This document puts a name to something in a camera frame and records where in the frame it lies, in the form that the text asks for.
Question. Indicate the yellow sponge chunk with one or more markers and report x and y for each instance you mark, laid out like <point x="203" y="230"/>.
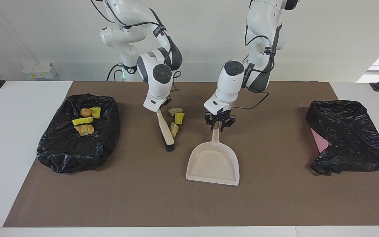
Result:
<point x="95" y="112"/>

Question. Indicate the beige brush with black bristles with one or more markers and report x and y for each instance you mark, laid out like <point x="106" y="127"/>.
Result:
<point x="165" y="131"/>

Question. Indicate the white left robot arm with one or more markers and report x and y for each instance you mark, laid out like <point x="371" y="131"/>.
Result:
<point x="230" y="85"/>

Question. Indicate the beige plastic dustpan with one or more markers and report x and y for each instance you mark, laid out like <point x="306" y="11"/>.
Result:
<point x="212" y="164"/>

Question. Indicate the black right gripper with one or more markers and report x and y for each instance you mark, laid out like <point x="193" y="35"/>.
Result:
<point x="165" y="101"/>

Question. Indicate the small beige sponge piece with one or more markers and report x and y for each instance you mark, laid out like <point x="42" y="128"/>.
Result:
<point x="175" y="111"/>

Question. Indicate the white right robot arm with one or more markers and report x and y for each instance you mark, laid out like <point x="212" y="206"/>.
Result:
<point x="158" y="82"/>

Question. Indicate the white power strip box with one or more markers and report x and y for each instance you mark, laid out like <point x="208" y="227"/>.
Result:
<point x="39" y="70"/>

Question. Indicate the brown sponge lump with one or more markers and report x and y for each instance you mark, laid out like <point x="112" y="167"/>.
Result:
<point x="86" y="112"/>

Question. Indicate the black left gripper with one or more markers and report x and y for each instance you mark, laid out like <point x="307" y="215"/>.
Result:
<point x="220" y="117"/>

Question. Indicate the notched yellow sponge piece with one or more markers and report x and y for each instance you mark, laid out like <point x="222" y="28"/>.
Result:
<point x="82" y="121"/>

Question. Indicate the black bag lined bin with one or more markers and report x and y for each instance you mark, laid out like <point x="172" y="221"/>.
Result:
<point x="77" y="151"/>

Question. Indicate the pink plastic bin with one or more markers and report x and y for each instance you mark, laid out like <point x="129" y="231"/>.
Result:
<point x="319" y="141"/>

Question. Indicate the yellow sponge wedge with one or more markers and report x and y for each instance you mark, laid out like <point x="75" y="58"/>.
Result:
<point x="179" y="118"/>

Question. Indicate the orange tinted beige sponge piece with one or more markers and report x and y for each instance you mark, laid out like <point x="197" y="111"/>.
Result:
<point x="85" y="129"/>

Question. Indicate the brown table mat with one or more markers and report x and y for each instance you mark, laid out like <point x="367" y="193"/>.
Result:
<point x="176" y="204"/>

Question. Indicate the long beige sponge piece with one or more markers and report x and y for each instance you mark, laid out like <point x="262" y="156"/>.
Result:
<point x="174" y="129"/>

